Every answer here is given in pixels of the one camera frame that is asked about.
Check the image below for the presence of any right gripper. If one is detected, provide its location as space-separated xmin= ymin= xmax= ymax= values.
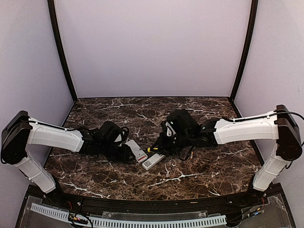
xmin=150 ymin=131 xmax=193 ymax=156

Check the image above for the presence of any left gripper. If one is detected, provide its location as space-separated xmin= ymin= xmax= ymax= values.
xmin=99 ymin=141 xmax=136 ymax=162

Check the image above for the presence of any grey remote control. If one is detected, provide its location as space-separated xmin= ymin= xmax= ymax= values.
xmin=126 ymin=140 xmax=147 ymax=161

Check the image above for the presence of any white remote control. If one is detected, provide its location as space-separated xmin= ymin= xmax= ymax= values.
xmin=142 ymin=153 xmax=165 ymax=171

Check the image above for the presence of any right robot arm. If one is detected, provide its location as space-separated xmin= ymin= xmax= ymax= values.
xmin=147 ymin=105 xmax=303 ymax=206

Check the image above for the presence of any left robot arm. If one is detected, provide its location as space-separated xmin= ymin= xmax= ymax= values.
xmin=0 ymin=111 xmax=133 ymax=207

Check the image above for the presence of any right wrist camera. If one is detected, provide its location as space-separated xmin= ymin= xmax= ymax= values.
xmin=161 ymin=121 xmax=176 ymax=137

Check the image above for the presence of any white slotted cable duct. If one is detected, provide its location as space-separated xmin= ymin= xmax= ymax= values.
xmin=30 ymin=203 xmax=227 ymax=228

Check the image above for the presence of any black front rail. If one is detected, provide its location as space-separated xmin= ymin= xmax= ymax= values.
xmin=42 ymin=185 xmax=281 ymax=214

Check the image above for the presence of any right black frame post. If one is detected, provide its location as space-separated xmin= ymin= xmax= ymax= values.
xmin=229 ymin=0 xmax=258 ymax=103

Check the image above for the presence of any black frame post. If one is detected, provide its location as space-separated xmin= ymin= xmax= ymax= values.
xmin=229 ymin=0 xmax=258 ymax=103
xmin=47 ymin=0 xmax=78 ymax=103

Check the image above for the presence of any left black frame post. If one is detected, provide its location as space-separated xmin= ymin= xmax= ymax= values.
xmin=47 ymin=0 xmax=78 ymax=103

